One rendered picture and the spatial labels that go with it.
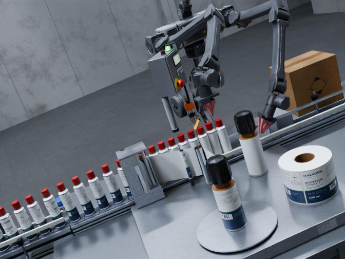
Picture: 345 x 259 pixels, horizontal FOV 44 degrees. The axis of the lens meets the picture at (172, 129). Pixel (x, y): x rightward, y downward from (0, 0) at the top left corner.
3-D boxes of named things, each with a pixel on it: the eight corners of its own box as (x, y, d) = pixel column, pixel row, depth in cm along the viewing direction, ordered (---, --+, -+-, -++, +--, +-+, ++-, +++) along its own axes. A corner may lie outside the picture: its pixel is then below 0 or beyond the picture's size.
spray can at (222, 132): (228, 158, 219) (217, 122, 213) (222, 156, 224) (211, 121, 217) (235, 153, 222) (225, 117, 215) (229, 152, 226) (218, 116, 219)
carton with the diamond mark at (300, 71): (299, 117, 247) (288, 72, 238) (279, 108, 269) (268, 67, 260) (344, 98, 251) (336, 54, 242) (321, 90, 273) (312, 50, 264)
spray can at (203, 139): (211, 166, 217) (199, 130, 211) (204, 165, 221) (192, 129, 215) (217, 161, 220) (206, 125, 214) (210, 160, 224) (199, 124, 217)
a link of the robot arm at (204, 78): (217, 68, 194) (204, 55, 190) (231, 69, 183) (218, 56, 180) (202, 89, 192) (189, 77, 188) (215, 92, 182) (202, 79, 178)
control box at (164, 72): (159, 98, 210) (146, 61, 204) (170, 86, 225) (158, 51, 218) (177, 94, 206) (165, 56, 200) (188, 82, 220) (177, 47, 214)
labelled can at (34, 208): (40, 237, 206) (22, 201, 199) (40, 232, 211) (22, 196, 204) (51, 232, 207) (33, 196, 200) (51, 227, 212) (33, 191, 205)
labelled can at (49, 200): (56, 225, 212) (39, 189, 205) (66, 221, 213) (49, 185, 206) (56, 230, 207) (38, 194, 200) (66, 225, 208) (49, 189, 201)
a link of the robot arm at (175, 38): (228, 10, 224) (215, -4, 219) (225, 25, 215) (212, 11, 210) (169, 52, 251) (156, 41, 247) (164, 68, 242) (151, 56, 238)
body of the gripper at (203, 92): (220, 96, 190) (215, 80, 187) (199, 104, 188) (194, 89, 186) (214, 93, 196) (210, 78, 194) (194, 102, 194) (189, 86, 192)
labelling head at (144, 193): (137, 208, 201) (118, 161, 192) (133, 197, 213) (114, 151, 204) (165, 197, 202) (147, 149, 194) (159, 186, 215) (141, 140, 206)
